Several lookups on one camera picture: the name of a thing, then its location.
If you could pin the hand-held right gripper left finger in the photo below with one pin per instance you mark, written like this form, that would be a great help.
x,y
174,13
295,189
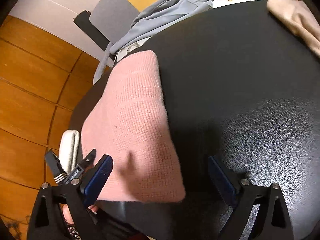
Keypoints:
x,y
98,177

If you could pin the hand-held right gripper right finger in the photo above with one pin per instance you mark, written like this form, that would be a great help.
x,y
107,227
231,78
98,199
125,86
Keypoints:
x,y
220,177

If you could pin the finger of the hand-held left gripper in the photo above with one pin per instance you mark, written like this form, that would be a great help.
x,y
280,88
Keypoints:
x,y
75,173
56,166

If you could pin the pink knit sweater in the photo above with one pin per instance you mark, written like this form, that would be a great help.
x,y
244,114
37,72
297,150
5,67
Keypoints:
x,y
135,120

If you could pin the person's left hand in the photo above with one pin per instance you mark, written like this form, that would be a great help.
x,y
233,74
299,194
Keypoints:
x,y
92,208

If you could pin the white folded cloth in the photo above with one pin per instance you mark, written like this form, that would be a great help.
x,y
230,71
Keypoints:
x,y
70,147

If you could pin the black leather table mat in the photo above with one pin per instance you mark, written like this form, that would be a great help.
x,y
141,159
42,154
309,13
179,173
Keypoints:
x,y
237,80

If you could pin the black flat panel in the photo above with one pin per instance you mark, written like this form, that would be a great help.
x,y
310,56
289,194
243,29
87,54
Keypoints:
x,y
90,30

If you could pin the light blue garment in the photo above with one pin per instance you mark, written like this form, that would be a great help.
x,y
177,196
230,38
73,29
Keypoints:
x,y
170,12

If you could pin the beige sweater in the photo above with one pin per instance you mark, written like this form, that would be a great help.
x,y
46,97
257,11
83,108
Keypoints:
x,y
295,17

